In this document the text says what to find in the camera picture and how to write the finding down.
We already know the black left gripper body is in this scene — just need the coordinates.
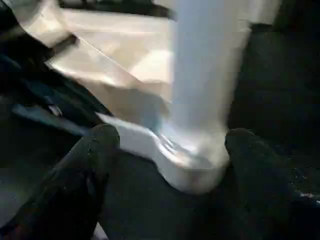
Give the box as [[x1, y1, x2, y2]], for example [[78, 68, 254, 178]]
[[47, 34, 79, 55]]

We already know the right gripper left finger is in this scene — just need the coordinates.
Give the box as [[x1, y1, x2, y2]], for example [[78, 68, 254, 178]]
[[9, 123, 121, 240]]

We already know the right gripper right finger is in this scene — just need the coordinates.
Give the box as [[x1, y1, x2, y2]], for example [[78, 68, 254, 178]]
[[224, 127, 320, 240]]

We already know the white plastic table top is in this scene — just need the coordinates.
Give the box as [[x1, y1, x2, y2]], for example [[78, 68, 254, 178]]
[[44, 4, 253, 195]]

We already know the white plastic table leg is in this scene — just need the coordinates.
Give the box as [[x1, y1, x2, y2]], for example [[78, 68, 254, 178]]
[[169, 0, 252, 161]]

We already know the black table mat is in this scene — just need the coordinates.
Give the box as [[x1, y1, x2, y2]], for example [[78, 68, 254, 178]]
[[0, 0, 320, 240]]

